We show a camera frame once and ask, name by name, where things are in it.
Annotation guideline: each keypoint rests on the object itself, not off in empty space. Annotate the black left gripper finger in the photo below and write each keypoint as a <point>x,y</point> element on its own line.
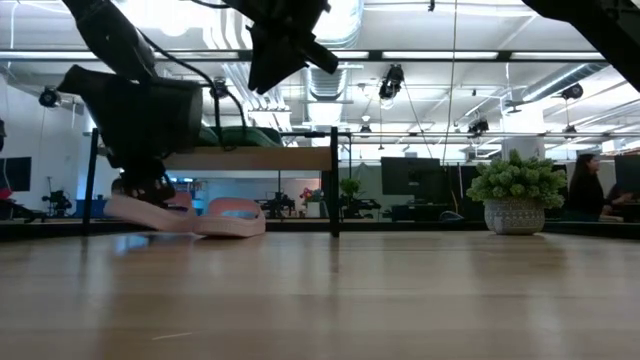
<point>127,180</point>
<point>160,180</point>

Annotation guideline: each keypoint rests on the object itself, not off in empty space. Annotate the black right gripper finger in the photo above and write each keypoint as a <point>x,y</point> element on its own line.
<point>275,60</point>
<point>320,57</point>

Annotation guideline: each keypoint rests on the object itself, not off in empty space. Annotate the pink rubber slide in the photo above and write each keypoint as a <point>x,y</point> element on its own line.
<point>145,215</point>
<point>230,222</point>

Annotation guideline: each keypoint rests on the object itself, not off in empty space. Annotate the green rubber slide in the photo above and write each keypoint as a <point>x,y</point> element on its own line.
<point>250,137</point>
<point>207,138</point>

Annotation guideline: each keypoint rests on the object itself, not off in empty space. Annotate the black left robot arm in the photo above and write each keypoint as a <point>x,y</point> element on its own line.
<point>110,35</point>

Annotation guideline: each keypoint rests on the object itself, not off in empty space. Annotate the black ceiling spotlight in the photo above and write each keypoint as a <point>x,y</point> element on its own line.
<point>391,82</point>
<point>572,91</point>
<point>478,126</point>
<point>49,96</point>
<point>220,90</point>

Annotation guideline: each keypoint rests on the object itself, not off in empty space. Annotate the small green background plant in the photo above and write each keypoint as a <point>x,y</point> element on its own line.
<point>350,187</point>

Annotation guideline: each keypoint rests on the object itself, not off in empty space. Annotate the pink flowers in white pot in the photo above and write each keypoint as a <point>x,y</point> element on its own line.
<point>312,200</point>

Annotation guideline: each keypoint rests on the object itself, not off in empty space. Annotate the black computer monitor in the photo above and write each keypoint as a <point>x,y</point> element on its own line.
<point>628,172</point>
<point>410,175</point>

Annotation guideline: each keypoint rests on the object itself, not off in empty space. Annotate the white building column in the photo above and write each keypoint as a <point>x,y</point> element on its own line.
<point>522,135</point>

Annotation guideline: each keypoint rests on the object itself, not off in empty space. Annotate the green potted plant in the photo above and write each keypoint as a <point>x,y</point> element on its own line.
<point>517,185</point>

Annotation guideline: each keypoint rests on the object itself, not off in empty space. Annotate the person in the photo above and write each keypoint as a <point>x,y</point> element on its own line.
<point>585,192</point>

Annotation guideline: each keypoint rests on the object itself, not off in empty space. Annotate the wooden shelf with black frame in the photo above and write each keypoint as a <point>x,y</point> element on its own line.
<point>260,158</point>

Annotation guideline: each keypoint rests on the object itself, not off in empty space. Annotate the black wall screen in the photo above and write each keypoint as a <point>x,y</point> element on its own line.
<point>15,173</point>

